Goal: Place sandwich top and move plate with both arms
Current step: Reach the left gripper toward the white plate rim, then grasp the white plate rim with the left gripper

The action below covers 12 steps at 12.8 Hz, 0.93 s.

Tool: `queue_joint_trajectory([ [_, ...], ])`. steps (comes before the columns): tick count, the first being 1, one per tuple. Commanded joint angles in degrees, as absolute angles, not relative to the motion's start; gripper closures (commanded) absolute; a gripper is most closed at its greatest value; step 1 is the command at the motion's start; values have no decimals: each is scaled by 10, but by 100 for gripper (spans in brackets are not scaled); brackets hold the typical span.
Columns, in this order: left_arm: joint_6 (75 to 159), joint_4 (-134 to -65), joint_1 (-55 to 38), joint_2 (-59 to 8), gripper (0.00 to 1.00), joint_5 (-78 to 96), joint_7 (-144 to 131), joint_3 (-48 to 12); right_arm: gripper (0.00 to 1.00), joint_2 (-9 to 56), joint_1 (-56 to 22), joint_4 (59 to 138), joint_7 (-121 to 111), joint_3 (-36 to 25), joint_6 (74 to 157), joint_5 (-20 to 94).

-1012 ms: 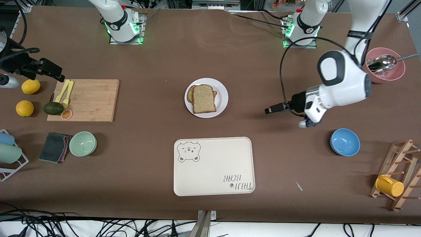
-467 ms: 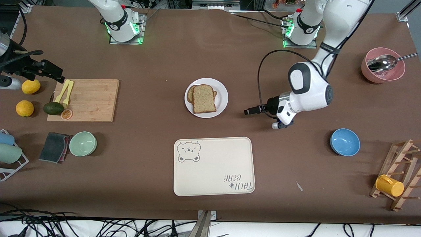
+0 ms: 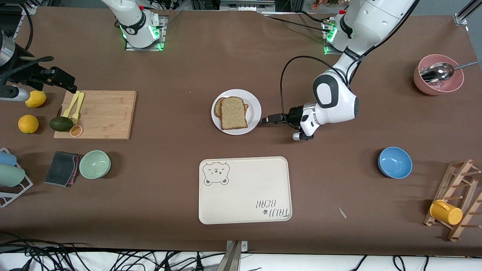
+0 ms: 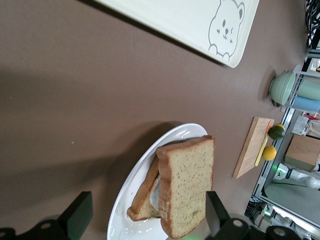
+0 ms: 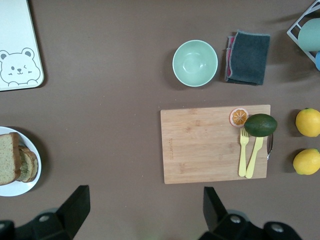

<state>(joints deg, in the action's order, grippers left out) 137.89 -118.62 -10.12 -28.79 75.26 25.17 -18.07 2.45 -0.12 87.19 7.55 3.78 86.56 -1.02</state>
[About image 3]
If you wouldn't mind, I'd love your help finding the white round plate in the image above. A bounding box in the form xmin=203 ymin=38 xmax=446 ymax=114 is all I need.
xmin=211 ymin=89 xmax=262 ymax=136

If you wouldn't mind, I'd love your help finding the brown bread slice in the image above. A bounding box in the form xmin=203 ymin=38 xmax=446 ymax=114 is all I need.
xmin=220 ymin=97 xmax=249 ymax=131
xmin=214 ymin=97 xmax=249 ymax=119

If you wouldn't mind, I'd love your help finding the yellow lemon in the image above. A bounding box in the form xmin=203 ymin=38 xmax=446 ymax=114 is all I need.
xmin=25 ymin=90 xmax=47 ymax=108
xmin=18 ymin=115 xmax=40 ymax=134

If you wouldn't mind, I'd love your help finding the yellow plastic knife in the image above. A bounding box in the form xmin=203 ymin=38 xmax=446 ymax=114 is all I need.
xmin=62 ymin=91 xmax=81 ymax=118

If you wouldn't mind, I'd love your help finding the dark green avocado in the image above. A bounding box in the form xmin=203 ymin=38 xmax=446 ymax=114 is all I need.
xmin=49 ymin=116 xmax=74 ymax=132

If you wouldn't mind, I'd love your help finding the wooden cutting board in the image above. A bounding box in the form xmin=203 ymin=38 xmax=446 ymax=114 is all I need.
xmin=53 ymin=90 xmax=137 ymax=140

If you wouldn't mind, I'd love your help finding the cream bear print tray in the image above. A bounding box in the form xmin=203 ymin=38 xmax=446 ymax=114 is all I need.
xmin=198 ymin=157 xmax=293 ymax=225

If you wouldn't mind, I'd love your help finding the pink cloth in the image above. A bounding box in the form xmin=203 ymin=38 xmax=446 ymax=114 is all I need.
xmin=70 ymin=154 xmax=83 ymax=185

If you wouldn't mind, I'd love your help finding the blue cup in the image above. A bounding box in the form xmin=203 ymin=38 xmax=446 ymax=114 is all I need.
xmin=0 ymin=151 xmax=17 ymax=167

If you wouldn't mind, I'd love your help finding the dark grey cloth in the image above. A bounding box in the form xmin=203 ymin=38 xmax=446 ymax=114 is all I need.
xmin=44 ymin=151 xmax=80 ymax=187

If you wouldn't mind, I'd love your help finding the pale green bowl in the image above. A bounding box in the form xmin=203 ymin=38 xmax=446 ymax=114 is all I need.
xmin=79 ymin=150 xmax=111 ymax=179

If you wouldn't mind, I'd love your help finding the pale green cup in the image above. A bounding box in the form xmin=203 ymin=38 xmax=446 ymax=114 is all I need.
xmin=0 ymin=164 xmax=26 ymax=187

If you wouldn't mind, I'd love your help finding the blue bowl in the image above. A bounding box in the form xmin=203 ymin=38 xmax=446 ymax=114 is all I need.
xmin=378 ymin=147 xmax=413 ymax=179

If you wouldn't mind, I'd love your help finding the grey metal box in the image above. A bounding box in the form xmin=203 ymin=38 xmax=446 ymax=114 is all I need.
xmin=219 ymin=0 xmax=276 ymax=12

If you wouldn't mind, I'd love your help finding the aluminium bar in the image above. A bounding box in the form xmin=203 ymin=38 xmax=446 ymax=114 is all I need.
xmin=215 ymin=241 xmax=242 ymax=271

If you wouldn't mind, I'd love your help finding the metal spoon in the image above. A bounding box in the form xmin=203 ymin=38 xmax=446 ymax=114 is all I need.
xmin=420 ymin=60 xmax=479 ymax=83

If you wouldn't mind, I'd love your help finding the pink bowl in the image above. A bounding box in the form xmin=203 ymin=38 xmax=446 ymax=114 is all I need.
xmin=413 ymin=54 xmax=464 ymax=96

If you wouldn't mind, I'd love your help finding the yellow mug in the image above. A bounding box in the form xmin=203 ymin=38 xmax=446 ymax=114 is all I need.
xmin=430 ymin=199 xmax=463 ymax=225

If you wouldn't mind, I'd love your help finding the wooden peg rack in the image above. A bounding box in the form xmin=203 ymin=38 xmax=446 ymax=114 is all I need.
xmin=423 ymin=159 xmax=482 ymax=242

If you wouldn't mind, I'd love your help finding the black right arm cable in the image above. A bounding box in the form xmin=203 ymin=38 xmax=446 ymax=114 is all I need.
xmin=0 ymin=4 xmax=55 ymax=80

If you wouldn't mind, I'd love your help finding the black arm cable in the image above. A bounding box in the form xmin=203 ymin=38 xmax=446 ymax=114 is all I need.
xmin=279 ymin=55 xmax=354 ymax=128
xmin=0 ymin=4 xmax=55 ymax=80

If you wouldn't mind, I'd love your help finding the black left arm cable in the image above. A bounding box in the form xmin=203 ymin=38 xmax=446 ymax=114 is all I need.
xmin=279 ymin=55 xmax=354 ymax=128

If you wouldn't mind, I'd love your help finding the black table cable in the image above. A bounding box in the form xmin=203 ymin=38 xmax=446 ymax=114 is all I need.
xmin=262 ymin=11 xmax=329 ymax=32

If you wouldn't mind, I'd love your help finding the white wire rack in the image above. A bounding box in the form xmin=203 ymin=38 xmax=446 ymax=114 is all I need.
xmin=0 ymin=148 xmax=34 ymax=208

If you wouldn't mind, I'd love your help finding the black cable tangle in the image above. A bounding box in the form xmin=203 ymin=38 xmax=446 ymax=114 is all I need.
xmin=0 ymin=233 xmax=226 ymax=271

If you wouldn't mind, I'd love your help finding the aluminium frame profile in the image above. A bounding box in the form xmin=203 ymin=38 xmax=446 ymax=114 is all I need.
xmin=454 ymin=0 xmax=482 ymax=25

